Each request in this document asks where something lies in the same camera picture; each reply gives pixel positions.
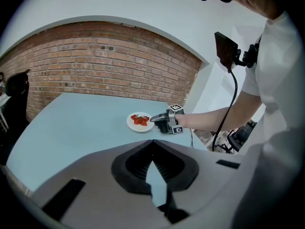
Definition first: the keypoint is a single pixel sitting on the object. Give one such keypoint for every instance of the black screen mount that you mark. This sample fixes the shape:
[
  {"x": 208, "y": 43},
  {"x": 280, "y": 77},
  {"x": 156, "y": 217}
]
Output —
[{"x": 249, "y": 54}]

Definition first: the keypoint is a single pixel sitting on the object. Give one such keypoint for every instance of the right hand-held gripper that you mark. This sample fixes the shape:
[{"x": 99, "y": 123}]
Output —
[{"x": 171, "y": 123}]

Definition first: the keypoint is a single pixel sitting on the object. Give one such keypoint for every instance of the black mesh office chair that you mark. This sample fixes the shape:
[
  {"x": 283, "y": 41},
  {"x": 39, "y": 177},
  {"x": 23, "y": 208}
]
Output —
[{"x": 240, "y": 137}]

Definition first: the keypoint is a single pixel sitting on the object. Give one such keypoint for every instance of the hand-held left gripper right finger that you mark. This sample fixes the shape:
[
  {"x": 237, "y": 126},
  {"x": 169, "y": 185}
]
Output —
[{"x": 205, "y": 175}]

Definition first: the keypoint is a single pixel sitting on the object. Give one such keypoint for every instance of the black chest-mounted screen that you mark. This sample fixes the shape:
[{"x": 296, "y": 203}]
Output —
[{"x": 225, "y": 49}]

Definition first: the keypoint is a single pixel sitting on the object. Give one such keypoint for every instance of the person's right forearm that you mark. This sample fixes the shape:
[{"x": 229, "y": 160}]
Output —
[{"x": 209, "y": 119}]

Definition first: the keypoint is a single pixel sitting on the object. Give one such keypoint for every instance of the person's white shirt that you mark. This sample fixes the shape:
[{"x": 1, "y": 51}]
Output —
[{"x": 281, "y": 80}]

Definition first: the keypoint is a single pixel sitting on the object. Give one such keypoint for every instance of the red strawberry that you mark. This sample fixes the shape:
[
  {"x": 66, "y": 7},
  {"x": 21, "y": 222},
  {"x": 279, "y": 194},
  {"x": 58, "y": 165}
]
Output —
[
  {"x": 136, "y": 121},
  {"x": 132, "y": 117},
  {"x": 146, "y": 118},
  {"x": 141, "y": 118},
  {"x": 143, "y": 123}
]

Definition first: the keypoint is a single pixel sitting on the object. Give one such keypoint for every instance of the white round plate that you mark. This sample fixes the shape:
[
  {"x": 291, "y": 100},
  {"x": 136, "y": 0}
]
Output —
[{"x": 140, "y": 129}]

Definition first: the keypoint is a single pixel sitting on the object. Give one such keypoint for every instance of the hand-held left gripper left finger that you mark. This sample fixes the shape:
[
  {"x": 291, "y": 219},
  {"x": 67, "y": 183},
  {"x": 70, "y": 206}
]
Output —
[{"x": 100, "y": 187}]

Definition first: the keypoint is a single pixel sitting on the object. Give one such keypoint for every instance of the light blue round table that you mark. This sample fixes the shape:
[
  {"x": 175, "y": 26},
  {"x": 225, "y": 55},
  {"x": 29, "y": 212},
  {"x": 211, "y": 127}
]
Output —
[{"x": 78, "y": 128}]

